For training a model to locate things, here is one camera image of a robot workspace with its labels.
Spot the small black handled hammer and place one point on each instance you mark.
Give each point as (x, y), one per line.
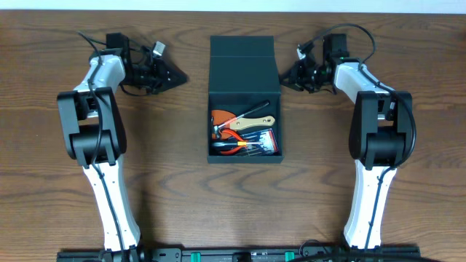
(217, 129)

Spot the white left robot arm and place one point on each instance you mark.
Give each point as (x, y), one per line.
(94, 134)

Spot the orange scraper wooden handle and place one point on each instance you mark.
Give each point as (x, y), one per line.
(221, 116)

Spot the blue screwdriver set case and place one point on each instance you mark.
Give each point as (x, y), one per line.
(267, 147)

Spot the red handled pliers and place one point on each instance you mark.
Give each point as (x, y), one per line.
(233, 137)

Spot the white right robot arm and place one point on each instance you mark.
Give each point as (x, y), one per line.
(382, 133)

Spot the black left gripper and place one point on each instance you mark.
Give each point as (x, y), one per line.
(162, 76)

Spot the dark green box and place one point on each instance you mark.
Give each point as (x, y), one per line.
(243, 73)

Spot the black yellow handled screwdriver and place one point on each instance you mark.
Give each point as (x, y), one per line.
(235, 144)

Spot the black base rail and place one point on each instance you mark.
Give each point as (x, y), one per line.
(204, 255)

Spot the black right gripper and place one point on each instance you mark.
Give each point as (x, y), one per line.
(294, 78)

